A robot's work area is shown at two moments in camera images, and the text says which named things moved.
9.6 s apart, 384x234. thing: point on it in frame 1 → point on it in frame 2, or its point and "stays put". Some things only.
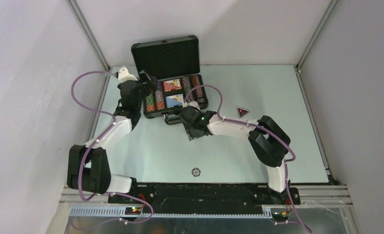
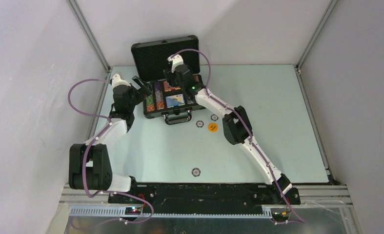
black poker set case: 174,64 stays put
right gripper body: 188,126 → 170,75
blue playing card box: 174,101 stays put
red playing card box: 171,85 stays put
